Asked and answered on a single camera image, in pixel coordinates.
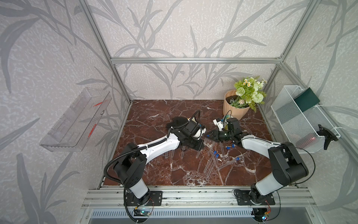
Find beige flower pot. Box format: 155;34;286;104
223;90;250;120

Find dark green card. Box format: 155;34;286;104
294;88;320;112

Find green white artificial flowers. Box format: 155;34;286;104
234;77;267;112

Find aluminium front rail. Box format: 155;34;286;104
81;186;317;209

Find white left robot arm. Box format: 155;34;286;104
113;117;206;199

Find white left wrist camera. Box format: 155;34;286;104
192;126;206;139

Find white wire mesh basket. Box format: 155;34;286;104
271;85;341;153

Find clear acrylic wall shelf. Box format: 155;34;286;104
40;87;112;152

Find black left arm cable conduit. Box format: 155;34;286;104
103;137;168;185

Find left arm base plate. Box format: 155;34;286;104
124;190;163;206

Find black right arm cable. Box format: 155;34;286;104
243;137;316;185

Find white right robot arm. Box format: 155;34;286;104
207;118;309;198

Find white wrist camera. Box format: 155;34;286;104
213;119;225;131
192;126;206;139

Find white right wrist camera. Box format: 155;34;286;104
213;119;225;131

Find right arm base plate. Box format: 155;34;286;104
234;189;276;206

